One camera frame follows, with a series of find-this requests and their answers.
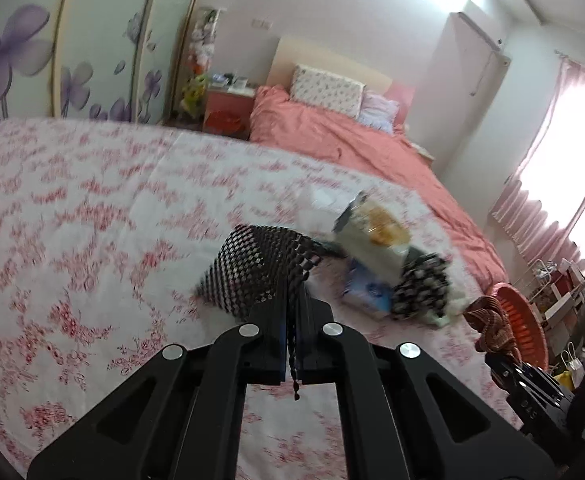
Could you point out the blue white tissue packet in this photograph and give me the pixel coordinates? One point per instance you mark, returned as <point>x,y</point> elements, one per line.
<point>367,292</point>

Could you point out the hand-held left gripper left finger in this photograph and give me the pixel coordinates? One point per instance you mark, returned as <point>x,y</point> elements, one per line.
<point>272,345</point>

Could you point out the yellow green plush toy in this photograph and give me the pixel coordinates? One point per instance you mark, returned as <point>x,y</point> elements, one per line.
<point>194,94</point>

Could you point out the coral duvet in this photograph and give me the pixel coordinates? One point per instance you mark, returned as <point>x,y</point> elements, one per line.
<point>372,160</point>

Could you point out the white floral pillow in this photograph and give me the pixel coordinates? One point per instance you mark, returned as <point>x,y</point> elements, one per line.
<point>327,91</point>

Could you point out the red bag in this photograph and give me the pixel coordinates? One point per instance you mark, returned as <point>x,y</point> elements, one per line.
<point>224,121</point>

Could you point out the coral nightstand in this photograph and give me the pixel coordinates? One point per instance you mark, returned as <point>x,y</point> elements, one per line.
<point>230,105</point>

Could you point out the flower print wardrobe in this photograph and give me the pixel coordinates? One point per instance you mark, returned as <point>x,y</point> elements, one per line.
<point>72,50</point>

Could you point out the floral bed sheet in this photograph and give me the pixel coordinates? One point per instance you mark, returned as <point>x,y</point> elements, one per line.
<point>97,220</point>

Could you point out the black white dotted cloth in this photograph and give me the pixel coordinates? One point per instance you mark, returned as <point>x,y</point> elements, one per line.
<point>422,285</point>

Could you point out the pink curtain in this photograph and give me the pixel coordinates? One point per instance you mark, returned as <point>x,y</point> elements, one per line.
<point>542,185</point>

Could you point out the beige headboard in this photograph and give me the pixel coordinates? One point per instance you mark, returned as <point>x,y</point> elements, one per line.
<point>322,57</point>

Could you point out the white storage rack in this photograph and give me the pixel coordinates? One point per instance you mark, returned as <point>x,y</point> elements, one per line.
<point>567,300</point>

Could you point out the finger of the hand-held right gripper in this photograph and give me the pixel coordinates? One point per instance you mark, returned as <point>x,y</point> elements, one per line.
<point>505,372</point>

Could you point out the wooden bedside table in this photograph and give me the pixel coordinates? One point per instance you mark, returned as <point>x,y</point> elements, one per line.
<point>423,151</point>

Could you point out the orange plastic basket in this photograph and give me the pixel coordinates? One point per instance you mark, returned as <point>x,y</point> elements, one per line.
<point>522,325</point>

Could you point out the plush toy display column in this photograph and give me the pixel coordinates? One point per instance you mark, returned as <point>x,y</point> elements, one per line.
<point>202,40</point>

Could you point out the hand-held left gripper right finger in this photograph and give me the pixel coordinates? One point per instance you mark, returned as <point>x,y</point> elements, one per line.
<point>312,345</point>

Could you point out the black white checkered mesh cloth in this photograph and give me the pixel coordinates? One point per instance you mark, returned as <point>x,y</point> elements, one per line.
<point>252,260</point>

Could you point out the striped pink pillow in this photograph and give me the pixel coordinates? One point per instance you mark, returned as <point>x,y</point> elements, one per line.
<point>378,112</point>

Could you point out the brown patterned cloth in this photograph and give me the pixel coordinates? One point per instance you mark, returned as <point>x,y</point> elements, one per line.
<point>492,327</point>

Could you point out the snack packet with yellow print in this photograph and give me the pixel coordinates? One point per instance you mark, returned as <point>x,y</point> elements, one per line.
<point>372,232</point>

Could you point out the clear plastic packaging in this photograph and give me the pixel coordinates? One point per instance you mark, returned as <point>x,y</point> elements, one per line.
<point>320,207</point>

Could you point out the coral pillow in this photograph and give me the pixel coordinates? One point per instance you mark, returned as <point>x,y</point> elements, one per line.
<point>401,97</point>

